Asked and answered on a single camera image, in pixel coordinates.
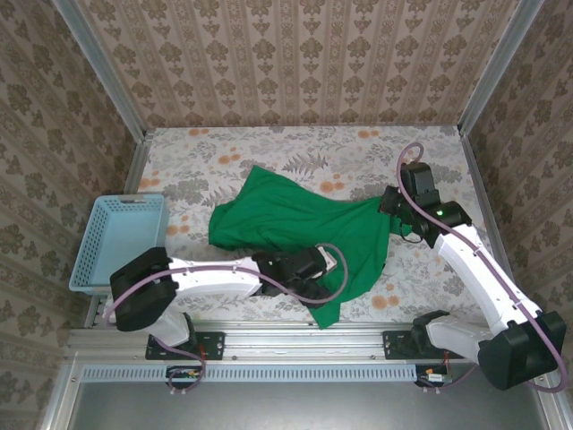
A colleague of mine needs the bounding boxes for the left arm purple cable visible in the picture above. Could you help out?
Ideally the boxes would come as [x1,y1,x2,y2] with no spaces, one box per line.
[103,242,349,398]

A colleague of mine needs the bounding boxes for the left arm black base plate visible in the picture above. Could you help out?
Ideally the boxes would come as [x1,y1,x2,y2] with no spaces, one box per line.
[144,331,225,361]

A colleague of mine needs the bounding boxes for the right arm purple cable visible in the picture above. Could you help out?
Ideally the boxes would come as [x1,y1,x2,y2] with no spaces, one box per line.
[397,142,566,395]

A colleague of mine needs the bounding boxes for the slotted grey cable duct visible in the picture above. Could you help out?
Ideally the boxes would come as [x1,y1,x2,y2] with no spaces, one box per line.
[80,363,420,383]

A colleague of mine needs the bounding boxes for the grey metal sheet panel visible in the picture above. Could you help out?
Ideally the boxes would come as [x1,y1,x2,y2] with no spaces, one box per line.
[66,363,554,430]

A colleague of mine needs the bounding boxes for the light blue plastic basket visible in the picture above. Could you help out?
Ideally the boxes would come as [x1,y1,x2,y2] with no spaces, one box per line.
[68,193,171,296]

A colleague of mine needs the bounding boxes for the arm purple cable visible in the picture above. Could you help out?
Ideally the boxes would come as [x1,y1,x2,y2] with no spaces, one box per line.
[397,142,566,395]
[103,242,349,398]

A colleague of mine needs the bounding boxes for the small circuit board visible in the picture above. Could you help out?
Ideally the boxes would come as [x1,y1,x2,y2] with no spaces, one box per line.
[415,365,451,387]
[166,365,202,389]

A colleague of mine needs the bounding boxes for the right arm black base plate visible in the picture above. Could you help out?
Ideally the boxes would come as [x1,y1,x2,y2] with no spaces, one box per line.
[382,330,466,361]

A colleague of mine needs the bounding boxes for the floral table cloth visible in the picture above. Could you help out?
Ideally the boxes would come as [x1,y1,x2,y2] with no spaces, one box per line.
[101,125,514,323]

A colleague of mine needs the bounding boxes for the long aluminium mounting rail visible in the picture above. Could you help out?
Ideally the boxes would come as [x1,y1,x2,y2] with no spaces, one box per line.
[66,320,550,359]

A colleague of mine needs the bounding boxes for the green t-shirt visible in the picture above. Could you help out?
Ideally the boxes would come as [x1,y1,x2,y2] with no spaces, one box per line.
[208,164,402,331]

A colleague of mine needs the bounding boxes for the short aluminium frame bar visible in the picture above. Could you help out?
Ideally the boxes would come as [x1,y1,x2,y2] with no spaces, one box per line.
[527,362,573,430]
[38,362,84,430]

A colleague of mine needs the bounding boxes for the tall aluminium frame post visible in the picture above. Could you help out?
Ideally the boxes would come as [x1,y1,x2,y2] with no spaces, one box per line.
[51,0,148,142]
[457,0,546,135]

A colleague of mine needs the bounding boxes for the right arm thin black wire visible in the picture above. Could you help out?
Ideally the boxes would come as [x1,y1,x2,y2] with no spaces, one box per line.
[399,222,425,245]

